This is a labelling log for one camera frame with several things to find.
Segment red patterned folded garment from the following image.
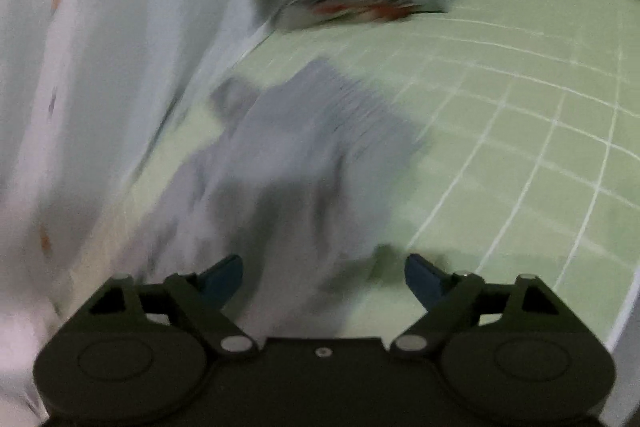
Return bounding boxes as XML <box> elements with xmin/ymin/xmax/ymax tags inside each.
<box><xmin>309</xmin><ymin>0</ymin><xmax>419</xmax><ymax>22</ymax></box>

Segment light blue carrot quilt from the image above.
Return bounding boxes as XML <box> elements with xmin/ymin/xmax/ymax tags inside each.
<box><xmin>1</xmin><ymin>0</ymin><xmax>265</xmax><ymax>426</ymax></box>

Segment green grid bed sheet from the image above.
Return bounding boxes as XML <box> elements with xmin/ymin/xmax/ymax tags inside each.
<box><xmin>64</xmin><ymin>0</ymin><xmax>640</xmax><ymax>348</ymax></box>

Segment grey sweatpants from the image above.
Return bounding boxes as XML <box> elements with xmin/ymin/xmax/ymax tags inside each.
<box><xmin>112</xmin><ymin>58</ymin><xmax>420</xmax><ymax>339</ymax></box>

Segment grey folded garment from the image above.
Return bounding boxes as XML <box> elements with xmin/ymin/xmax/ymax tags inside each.
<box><xmin>255</xmin><ymin>0</ymin><xmax>320</xmax><ymax>31</ymax></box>

